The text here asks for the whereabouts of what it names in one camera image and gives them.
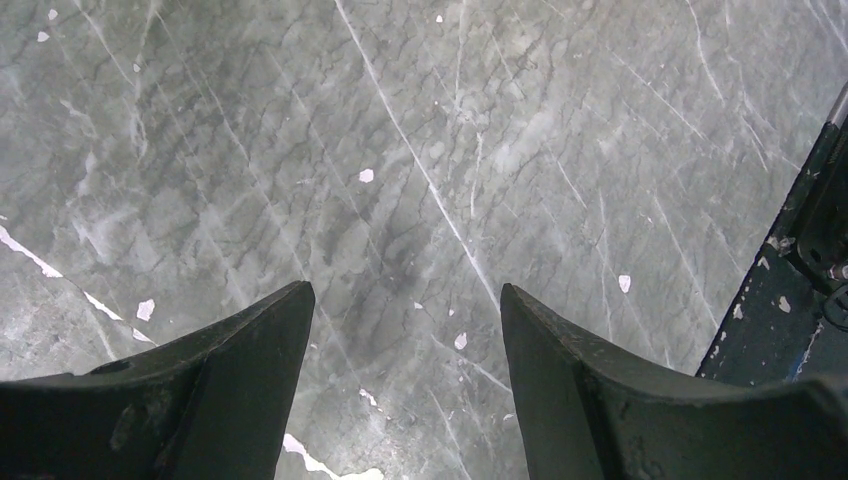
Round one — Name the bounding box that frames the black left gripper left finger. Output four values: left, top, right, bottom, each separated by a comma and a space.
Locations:
1, 281, 315, 479

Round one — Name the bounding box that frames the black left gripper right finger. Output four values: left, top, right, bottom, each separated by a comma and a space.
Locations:
500, 284, 847, 479

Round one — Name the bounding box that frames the black base bar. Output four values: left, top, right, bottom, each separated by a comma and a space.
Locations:
696, 120, 847, 386

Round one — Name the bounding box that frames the aluminium rail frame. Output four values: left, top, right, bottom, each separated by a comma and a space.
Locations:
826, 82, 848, 128

